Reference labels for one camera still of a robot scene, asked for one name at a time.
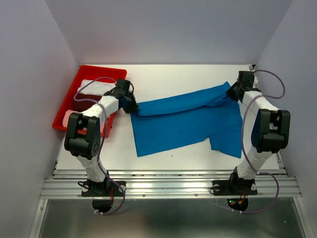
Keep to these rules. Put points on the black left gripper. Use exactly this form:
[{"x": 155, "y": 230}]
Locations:
[{"x": 133, "y": 108}]

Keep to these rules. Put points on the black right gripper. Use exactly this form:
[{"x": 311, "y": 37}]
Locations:
[{"x": 229, "y": 91}]

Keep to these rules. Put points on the blue t shirt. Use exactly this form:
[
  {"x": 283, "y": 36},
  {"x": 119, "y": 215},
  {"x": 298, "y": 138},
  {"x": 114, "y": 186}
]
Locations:
[{"x": 174, "y": 122}]

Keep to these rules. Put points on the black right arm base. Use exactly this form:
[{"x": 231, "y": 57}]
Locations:
[{"x": 234, "y": 186}]

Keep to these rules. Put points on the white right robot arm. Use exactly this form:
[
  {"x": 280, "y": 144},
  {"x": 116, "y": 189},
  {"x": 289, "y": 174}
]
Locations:
[{"x": 270, "y": 131}]

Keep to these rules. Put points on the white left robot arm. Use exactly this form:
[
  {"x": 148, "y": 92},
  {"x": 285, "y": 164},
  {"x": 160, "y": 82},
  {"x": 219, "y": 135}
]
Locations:
[{"x": 86, "y": 131}]

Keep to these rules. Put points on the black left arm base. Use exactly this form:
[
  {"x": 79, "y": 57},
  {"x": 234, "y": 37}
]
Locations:
[{"x": 101, "y": 189}]

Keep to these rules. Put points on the white rolled t shirt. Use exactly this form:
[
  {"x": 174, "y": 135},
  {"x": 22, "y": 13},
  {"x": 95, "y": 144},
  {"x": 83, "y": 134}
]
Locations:
[{"x": 96, "y": 88}]

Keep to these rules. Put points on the red plastic tray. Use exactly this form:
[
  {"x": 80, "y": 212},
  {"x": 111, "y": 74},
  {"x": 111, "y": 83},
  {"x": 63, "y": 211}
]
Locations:
[{"x": 85, "y": 72}]

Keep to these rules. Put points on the maroon rolled t shirt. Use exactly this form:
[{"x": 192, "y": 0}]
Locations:
[{"x": 84, "y": 105}]

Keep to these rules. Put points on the pink rolled t shirt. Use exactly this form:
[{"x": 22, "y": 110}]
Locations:
[{"x": 66, "y": 117}]

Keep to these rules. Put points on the aluminium frame rail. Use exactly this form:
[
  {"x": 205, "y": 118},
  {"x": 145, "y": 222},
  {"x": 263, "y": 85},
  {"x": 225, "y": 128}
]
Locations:
[{"x": 167, "y": 184}]

